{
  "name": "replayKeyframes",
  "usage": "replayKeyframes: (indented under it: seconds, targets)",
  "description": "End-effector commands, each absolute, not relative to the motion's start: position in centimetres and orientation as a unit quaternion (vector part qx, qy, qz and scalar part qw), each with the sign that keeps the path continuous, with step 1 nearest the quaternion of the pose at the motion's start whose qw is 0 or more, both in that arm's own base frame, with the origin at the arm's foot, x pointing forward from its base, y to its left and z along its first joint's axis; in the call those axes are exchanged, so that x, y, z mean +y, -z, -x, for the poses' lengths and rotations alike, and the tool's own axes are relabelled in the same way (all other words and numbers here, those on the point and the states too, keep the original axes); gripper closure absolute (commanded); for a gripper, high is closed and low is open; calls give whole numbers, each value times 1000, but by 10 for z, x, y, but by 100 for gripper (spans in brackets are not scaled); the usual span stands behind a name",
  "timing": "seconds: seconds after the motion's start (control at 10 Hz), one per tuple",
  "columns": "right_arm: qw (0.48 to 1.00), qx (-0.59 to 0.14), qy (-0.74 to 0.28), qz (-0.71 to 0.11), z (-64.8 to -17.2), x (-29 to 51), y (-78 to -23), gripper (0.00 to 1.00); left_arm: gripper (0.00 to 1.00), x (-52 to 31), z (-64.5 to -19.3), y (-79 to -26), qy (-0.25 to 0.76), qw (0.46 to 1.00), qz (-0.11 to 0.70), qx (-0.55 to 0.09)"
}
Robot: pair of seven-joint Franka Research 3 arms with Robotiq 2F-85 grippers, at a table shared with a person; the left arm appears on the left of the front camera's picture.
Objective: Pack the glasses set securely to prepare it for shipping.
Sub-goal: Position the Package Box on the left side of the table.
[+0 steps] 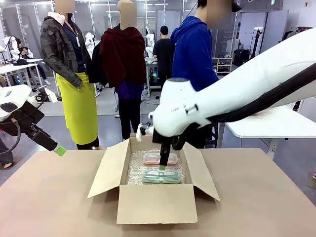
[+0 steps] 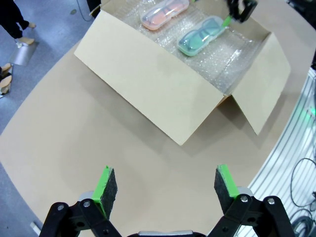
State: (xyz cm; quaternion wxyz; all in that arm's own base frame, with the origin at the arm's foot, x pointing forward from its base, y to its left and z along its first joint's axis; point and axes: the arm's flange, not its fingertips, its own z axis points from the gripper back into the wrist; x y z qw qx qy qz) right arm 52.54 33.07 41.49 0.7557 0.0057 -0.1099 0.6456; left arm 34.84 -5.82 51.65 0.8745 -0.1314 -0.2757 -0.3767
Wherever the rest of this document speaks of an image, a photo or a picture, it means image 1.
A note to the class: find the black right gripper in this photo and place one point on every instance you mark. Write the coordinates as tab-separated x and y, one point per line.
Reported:
160	139

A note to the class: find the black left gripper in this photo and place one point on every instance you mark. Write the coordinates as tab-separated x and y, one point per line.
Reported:
29	114

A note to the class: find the green clear glasses case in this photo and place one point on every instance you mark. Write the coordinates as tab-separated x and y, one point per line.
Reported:
160	179

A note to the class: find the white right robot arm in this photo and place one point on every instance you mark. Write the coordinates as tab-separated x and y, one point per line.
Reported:
247	81

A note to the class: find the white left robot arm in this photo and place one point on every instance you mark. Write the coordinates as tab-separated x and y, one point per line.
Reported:
12	98

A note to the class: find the pink clear glasses case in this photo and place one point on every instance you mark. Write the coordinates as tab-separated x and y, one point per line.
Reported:
150	159

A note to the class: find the brown cardboard shipping box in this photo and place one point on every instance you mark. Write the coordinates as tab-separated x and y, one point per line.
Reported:
158	205

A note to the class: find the clear bubble wrap sheet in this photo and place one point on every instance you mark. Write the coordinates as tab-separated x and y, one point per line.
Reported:
135	172

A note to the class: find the person in grey trousers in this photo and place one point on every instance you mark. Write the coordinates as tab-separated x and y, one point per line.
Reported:
5	153

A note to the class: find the yellow apron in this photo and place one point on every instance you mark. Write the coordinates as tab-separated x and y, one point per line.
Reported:
79	111

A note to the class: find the white desk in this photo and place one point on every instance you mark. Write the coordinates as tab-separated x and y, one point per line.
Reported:
14	67

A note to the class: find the workbench with green light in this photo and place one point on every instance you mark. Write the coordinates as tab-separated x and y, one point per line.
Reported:
153	74

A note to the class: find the seated person in dark jacket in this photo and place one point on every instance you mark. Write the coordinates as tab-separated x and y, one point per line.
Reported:
24	52

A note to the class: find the white humanoid robot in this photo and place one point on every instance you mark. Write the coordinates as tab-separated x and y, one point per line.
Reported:
149	42
89	40
12	45

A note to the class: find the person in black with cap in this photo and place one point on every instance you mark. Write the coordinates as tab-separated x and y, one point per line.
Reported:
163	54

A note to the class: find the person in blue hoodie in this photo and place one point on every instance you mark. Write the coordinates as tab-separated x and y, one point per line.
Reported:
192	56

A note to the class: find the wooden shelf unit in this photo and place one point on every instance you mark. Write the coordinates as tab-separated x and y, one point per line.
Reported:
222	64

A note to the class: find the white table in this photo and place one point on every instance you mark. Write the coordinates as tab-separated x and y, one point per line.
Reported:
271	126

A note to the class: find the black tripod stand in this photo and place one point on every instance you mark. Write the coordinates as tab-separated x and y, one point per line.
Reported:
258	42

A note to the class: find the small cardboard box on floor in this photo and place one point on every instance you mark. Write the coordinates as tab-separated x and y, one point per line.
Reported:
312	181

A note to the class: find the black machine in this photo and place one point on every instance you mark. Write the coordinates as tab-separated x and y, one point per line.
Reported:
298	30

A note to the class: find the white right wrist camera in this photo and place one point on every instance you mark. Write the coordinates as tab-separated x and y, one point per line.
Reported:
142	132

